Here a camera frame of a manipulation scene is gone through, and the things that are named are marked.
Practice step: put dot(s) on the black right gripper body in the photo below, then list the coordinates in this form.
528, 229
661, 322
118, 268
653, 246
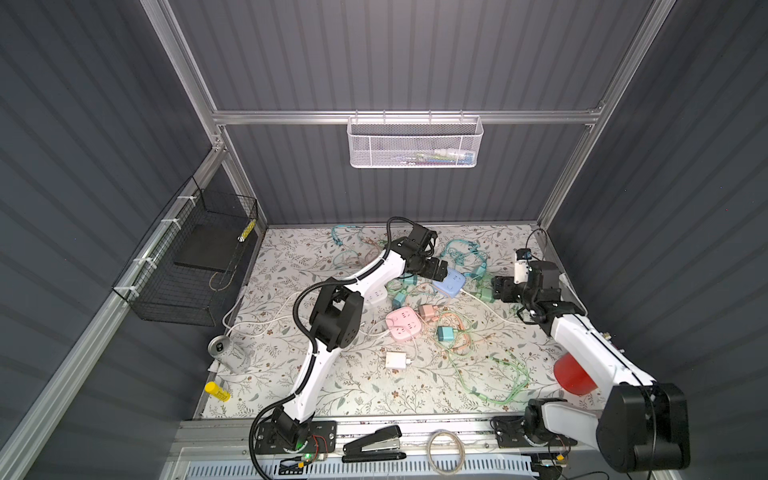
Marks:
513, 292

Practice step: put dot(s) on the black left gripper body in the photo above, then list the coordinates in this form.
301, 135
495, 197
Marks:
425, 267

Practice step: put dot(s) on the green USB charger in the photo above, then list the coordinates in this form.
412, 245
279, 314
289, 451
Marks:
486, 295

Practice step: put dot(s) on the blue power strip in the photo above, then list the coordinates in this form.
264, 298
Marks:
452, 284

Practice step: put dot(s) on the pink USB charger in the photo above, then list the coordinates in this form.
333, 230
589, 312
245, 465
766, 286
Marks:
428, 312

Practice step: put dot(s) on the pink power strip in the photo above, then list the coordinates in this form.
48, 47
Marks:
403, 324

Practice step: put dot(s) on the teal USB charger cube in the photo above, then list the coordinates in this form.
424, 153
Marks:
446, 334

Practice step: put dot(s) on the white USB charger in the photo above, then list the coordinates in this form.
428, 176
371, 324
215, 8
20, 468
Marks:
396, 360

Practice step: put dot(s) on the white power strip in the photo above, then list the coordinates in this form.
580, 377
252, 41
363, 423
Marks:
376, 296

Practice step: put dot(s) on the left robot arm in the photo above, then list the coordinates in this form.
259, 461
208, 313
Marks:
328, 313

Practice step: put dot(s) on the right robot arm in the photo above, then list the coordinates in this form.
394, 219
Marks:
644, 424

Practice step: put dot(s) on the red pencil cup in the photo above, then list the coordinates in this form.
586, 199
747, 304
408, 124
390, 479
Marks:
572, 377

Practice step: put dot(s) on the black stapler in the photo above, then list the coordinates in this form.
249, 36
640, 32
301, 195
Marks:
381, 445

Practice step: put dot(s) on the yellow marker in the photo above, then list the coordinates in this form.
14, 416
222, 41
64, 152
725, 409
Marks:
217, 391

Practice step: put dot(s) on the white wire mesh basket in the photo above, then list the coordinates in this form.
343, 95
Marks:
414, 142

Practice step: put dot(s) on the black wire basket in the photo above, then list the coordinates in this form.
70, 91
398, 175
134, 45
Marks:
193, 263

